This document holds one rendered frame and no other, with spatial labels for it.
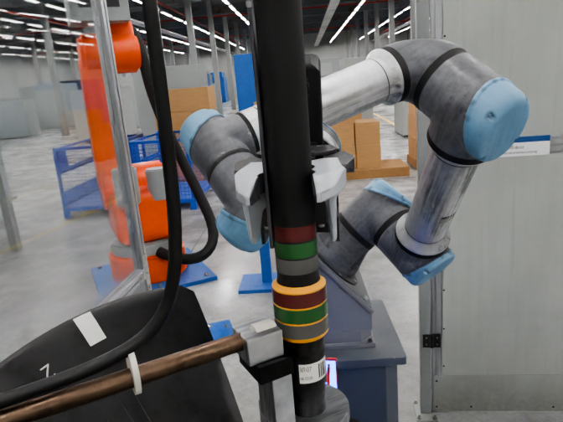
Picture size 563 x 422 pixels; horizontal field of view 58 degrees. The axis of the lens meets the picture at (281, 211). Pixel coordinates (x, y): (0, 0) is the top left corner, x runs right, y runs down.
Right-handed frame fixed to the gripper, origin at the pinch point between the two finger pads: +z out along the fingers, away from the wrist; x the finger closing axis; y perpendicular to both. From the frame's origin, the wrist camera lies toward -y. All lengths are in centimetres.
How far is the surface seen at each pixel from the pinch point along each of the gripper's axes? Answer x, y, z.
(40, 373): 22.3, 15.5, -1.2
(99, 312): 19.7, 13.1, -7.6
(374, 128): -53, 78, -762
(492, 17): -63, -24, -182
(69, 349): 20.9, 14.7, -3.7
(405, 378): -31, 155, -212
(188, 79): 311, -21, -1019
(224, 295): 95, 155, -327
